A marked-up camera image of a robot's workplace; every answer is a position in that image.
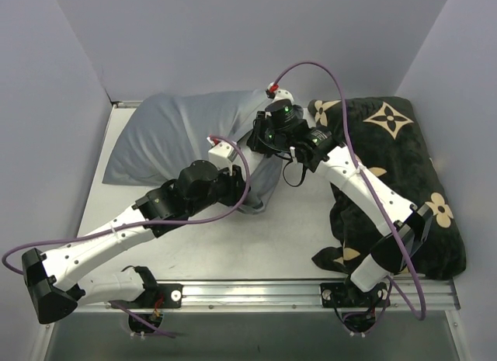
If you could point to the black flower-patterned pillow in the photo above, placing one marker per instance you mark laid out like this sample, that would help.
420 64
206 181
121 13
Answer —
387 139

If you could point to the grey pillowcase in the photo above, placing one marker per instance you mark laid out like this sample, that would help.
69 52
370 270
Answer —
167 133

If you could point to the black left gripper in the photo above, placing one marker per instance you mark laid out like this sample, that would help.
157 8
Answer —
238 183

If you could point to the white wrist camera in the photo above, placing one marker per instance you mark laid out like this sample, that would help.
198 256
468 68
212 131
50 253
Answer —
276 93
221 154

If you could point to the aluminium mounting rail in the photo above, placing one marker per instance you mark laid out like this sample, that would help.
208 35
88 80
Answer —
244 294

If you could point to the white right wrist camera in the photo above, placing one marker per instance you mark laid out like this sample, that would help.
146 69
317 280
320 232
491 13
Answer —
276 93

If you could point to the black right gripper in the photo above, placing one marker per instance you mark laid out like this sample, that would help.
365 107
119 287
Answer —
257 132

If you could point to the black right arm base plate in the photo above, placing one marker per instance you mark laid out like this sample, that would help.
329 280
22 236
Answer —
343 294

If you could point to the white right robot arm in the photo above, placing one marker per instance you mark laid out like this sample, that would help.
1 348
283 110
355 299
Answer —
404 227

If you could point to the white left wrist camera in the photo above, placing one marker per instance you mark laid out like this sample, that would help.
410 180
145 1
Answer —
221 154

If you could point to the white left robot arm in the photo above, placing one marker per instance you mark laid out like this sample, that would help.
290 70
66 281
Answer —
61 279

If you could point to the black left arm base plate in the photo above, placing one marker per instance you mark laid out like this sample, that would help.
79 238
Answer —
163 296

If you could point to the white pillow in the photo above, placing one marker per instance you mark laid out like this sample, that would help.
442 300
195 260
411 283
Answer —
260 168

